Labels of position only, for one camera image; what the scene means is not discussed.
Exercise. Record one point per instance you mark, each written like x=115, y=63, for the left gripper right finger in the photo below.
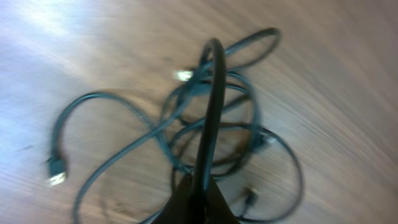
x=217, y=210

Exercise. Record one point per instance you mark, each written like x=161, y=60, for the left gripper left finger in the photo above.
x=182, y=207

